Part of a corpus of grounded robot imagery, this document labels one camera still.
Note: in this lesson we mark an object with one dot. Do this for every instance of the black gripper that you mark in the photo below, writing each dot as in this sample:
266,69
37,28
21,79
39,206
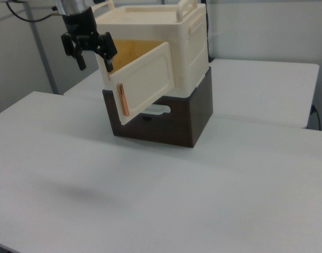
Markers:
80,27

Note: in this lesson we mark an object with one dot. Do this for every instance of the cream cabinet door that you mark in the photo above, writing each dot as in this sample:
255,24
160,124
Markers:
147,81

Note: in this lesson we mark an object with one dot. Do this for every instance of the cream plastic cabinet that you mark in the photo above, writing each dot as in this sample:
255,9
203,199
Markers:
187,52

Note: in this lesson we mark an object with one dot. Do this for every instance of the dark brown drawer box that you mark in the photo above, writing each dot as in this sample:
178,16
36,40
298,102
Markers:
176,126

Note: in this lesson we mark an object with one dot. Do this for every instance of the grey metal frame post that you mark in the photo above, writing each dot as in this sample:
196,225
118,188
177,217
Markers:
43,52

